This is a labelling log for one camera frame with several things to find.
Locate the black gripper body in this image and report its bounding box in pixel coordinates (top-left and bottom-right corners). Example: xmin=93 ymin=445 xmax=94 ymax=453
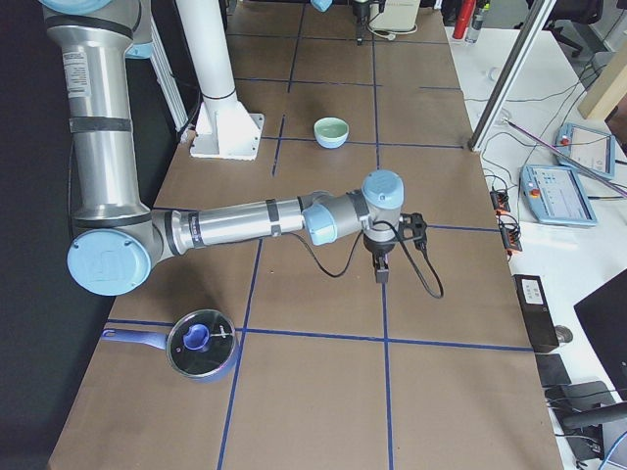
xmin=363 ymin=229 xmax=395 ymax=259

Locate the green bowl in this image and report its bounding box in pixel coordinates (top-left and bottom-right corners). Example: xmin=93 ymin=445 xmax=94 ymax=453
xmin=313 ymin=117 xmax=350 ymax=149

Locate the black box with label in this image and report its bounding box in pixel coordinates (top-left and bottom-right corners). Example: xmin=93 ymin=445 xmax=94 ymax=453
xmin=513 ymin=274 xmax=559 ymax=353

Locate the near teach pendant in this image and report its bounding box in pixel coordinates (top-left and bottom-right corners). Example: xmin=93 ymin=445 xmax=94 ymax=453
xmin=520 ymin=164 xmax=598 ymax=227

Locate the teach pendant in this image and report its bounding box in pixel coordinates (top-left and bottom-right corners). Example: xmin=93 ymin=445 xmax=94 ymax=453
xmin=520 ymin=164 xmax=598 ymax=227
xmin=555 ymin=122 xmax=616 ymax=180

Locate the blue saucepan with glass lid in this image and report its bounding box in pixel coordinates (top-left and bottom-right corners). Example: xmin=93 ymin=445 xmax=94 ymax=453
xmin=101 ymin=309 xmax=240 ymax=383

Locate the black monitor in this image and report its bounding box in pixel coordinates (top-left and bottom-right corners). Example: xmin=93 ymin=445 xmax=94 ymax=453
xmin=574 ymin=273 xmax=626 ymax=399

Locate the pale green toaster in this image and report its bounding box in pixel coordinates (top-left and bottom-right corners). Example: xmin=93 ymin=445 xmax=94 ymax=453
xmin=368 ymin=0 xmax=419 ymax=32

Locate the far teach pendant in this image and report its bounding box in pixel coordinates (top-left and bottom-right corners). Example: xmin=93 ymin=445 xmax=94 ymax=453
xmin=555 ymin=122 xmax=616 ymax=180

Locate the red bottle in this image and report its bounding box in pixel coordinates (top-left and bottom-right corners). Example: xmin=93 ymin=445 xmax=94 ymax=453
xmin=452 ymin=0 xmax=476 ymax=40

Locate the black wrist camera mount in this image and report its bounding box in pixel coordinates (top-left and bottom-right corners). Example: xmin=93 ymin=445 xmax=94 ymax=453
xmin=399 ymin=212 xmax=427 ymax=252

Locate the black braided camera cable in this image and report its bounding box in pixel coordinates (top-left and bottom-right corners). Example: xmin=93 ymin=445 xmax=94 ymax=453
xmin=288 ymin=219 xmax=445 ymax=300

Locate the aluminium frame post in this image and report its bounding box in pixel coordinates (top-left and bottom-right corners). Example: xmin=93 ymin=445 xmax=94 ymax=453
xmin=467 ymin=0 xmax=556 ymax=152

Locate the white pedestal column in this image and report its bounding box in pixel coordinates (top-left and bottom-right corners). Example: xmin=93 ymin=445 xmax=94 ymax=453
xmin=176 ymin=0 xmax=265 ymax=161

